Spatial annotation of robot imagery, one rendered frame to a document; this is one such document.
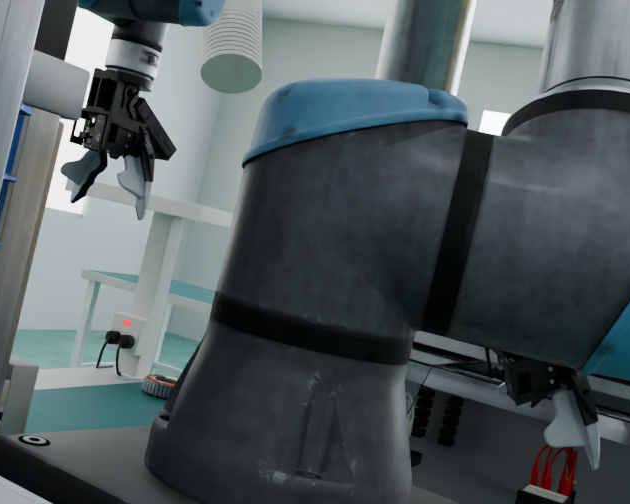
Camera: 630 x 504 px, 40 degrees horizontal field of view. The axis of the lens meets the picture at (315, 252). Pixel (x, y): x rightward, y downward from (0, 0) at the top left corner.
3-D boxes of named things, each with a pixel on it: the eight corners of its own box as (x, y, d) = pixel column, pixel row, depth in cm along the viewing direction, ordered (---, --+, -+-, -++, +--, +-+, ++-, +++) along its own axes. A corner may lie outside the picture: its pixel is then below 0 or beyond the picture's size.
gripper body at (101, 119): (66, 146, 125) (85, 64, 125) (109, 158, 133) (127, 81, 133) (103, 153, 121) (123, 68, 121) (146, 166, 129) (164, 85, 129)
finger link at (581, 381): (572, 428, 98) (544, 354, 100) (587, 423, 98) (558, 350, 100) (589, 426, 93) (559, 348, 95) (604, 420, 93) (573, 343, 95)
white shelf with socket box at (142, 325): (153, 418, 183) (203, 205, 183) (21, 371, 199) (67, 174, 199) (235, 406, 215) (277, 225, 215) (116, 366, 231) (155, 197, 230)
